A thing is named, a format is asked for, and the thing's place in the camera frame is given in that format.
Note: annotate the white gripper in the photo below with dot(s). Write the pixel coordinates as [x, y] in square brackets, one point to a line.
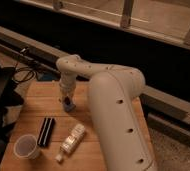
[67, 87]

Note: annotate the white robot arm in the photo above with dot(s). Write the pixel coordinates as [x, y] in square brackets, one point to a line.
[111, 90]

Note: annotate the black striped block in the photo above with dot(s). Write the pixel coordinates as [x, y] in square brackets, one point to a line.
[45, 132]

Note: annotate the white plastic bottle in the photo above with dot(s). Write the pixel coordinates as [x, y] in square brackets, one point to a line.
[71, 142]

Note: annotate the translucent plastic cup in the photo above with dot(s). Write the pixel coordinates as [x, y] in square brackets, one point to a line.
[25, 147]

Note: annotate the metal rail frame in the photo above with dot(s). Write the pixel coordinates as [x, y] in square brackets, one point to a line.
[172, 109]

